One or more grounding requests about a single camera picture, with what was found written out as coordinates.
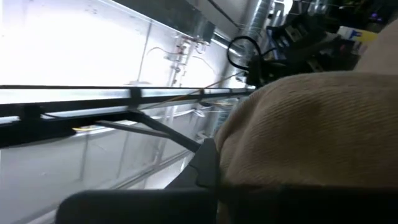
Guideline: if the tan corduroy cap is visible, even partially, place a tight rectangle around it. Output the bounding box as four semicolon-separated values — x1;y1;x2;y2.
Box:
214;18;398;187

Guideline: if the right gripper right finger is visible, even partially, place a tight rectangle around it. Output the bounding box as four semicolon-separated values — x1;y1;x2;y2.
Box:
219;185;398;224

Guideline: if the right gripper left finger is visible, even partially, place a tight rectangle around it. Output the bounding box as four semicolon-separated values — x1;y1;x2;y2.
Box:
55;138;220;224

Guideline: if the silver ceiling duct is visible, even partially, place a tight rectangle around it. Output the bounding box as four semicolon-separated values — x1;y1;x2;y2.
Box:
242;0;276;41

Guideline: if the yellow and white box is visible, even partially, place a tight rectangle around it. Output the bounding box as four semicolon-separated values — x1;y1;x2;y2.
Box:
337;26;379;44

